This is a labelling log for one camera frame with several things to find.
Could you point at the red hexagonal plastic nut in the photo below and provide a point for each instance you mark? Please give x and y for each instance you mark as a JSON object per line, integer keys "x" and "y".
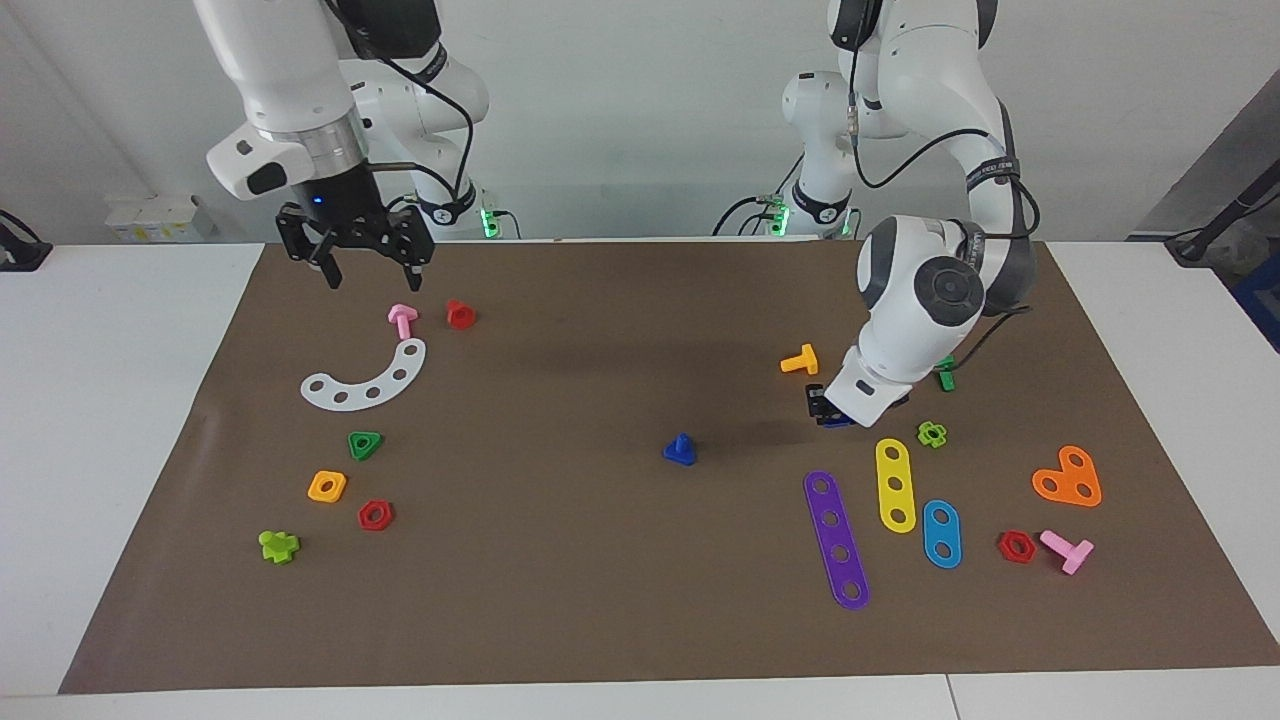
{"x": 364, "y": 518}
{"x": 1005, "y": 548}

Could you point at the red plastic screw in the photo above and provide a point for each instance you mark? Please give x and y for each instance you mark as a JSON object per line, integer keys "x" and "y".
{"x": 460, "y": 314}

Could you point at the orange three-hole plastic plate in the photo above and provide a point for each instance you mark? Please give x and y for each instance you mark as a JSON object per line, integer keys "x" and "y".
{"x": 1066, "y": 478}

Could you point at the white box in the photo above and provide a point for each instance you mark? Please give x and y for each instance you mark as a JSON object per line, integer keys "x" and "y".
{"x": 160, "y": 220}

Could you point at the blue triangular-head plastic screw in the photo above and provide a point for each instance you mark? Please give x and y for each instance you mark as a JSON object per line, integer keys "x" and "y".
{"x": 680, "y": 453}

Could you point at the blue two-hole plastic plate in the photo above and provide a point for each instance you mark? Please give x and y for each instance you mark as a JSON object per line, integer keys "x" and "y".
{"x": 941, "y": 534}

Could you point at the brown paper mat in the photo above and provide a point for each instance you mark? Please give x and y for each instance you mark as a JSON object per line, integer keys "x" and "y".
{"x": 600, "y": 560}

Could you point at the white curved five-hole plate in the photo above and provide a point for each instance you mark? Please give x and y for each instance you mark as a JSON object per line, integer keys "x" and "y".
{"x": 381, "y": 388}

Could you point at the dark green triangular nut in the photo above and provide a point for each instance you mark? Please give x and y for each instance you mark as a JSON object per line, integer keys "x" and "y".
{"x": 354, "y": 440}

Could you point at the purple four-hole plastic plate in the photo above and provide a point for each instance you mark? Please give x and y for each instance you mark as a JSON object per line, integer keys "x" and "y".
{"x": 836, "y": 535}

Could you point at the blue crate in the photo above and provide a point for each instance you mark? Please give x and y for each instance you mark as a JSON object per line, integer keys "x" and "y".
{"x": 1262, "y": 300}

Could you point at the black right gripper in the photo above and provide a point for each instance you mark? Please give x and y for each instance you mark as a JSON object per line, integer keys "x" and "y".
{"x": 355, "y": 225}

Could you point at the dark green plastic screw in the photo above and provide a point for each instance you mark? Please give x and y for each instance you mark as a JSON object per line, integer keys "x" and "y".
{"x": 946, "y": 379}

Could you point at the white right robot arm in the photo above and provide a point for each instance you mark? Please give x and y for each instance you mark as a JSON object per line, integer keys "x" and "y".
{"x": 280, "y": 70}

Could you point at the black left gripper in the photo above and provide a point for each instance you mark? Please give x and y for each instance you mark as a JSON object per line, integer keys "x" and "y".
{"x": 817, "y": 397}

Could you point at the orange square plastic nut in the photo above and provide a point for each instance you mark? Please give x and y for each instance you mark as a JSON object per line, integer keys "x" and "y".
{"x": 315, "y": 491}

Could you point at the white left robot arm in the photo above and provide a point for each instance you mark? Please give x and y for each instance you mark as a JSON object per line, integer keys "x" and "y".
{"x": 920, "y": 290}

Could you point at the pink plastic screw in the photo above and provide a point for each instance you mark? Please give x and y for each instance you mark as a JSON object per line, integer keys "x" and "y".
{"x": 1068, "y": 552}
{"x": 402, "y": 320}

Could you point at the yellow three-hole plastic plate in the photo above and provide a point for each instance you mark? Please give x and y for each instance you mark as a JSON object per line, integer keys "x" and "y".
{"x": 895, "y": 468}

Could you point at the black clamp object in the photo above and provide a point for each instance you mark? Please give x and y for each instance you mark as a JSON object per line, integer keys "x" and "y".
{"x": 20, "y": 250}

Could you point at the lime green plastic screw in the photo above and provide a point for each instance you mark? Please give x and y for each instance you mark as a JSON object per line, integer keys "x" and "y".
{"x": 278, "y": 546}

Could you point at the black stand pole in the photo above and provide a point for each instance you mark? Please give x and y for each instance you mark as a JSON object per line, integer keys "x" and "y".
{"x": 1230, "y": 215}

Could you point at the lime green cross-shaped nut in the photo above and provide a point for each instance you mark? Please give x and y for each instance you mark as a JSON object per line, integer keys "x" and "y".
{"x": 925, "y": 434}

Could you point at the orange plastic screw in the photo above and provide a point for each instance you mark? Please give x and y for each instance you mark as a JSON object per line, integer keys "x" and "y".
{"x": 800, "y": 360}

